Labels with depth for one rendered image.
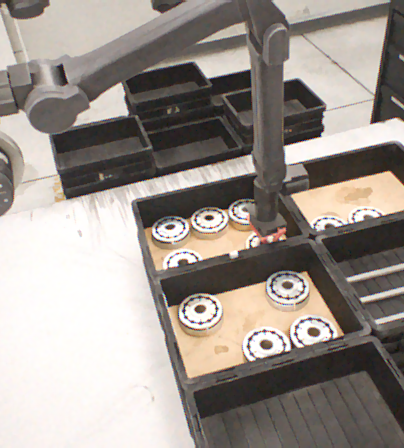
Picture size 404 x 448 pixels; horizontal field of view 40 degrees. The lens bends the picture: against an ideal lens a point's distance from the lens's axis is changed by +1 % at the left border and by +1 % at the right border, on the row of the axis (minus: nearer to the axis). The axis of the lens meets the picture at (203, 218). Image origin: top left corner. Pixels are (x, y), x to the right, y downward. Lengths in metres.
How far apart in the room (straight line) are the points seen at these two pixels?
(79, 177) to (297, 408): 1.46
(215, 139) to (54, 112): 1.85
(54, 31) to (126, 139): 1.73
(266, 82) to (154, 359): 0.74
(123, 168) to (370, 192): 1.09
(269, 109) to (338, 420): 0.62
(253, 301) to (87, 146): 1.45
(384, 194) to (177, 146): 1.28
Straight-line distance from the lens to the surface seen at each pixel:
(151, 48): 0.92
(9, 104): 0.93
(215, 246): 1.48
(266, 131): 1.13
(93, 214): 1.86
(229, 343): 1.27
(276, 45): 0.96
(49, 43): 4.21
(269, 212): 1.33
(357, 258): 1.47
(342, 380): 1.24
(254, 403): 1.19
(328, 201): 1.63
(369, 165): 1.72
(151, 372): 1.41
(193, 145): 2.69
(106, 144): 2.58
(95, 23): 4.20
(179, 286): 1.31
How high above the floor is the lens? 1.86
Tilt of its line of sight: 41 degrees down
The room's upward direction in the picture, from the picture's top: 5 degrees counter-clockwise
